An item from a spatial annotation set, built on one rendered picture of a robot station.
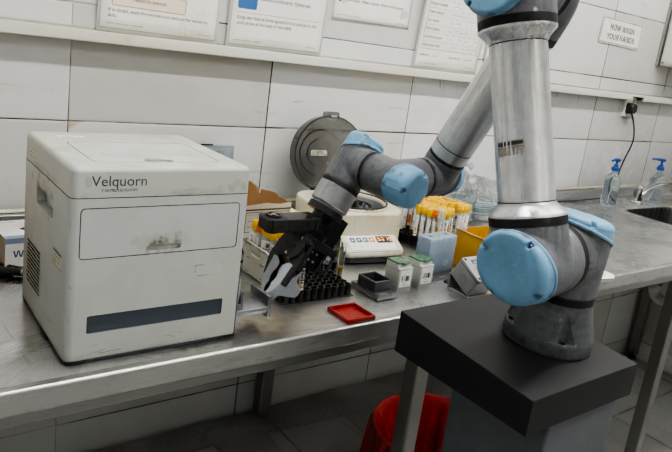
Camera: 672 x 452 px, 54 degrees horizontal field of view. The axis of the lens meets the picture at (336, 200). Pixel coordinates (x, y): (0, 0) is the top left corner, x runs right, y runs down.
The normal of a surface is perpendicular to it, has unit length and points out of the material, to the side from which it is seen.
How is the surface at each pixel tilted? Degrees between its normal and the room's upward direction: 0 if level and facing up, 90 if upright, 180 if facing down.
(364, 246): 25
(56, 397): 90
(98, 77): 90
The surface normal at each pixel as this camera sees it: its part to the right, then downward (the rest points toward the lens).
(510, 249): -0.69, 0.22
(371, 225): 0.46, 0.26
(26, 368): 0.13, -0.96
